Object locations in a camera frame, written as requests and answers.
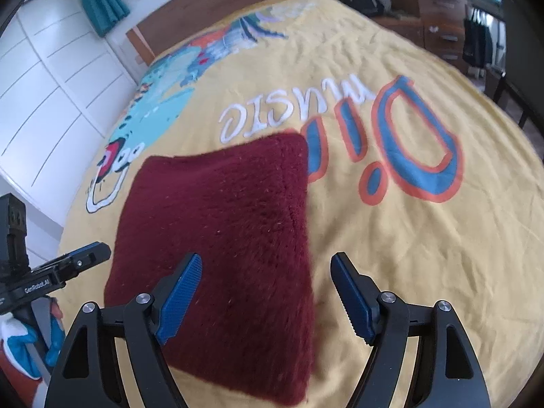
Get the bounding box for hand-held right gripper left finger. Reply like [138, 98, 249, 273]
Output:
[45, 253, 202, 408]

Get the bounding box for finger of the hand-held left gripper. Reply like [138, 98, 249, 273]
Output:
[59, 242, 112, 281]

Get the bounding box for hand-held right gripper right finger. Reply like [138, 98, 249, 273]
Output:
[330, 253, 489, 408]

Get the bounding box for maroon knit sweater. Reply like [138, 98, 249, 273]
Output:
[103, 133, 317, 406]

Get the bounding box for person's left hand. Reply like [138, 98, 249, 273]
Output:
[0, 297, 65, 404]

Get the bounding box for yellow printed blanket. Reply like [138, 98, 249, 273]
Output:
[57, 0, 544, 408]

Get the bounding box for white wardrobe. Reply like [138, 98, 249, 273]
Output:
[0, 0, 141, 205]

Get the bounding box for teal curtain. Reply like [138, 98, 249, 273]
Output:
[73, 0, 130, 37]

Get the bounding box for grey office chair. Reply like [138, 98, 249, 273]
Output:
[487, 66, 544, 130]

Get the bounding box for wooden bed headboard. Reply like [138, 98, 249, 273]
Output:
[126, 0, 328, 66]

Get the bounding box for black hanging bag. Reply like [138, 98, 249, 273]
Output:
[461, 6, 494, 69]

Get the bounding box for wooden drawer chest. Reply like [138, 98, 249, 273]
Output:
[382, 0, 472, 62]

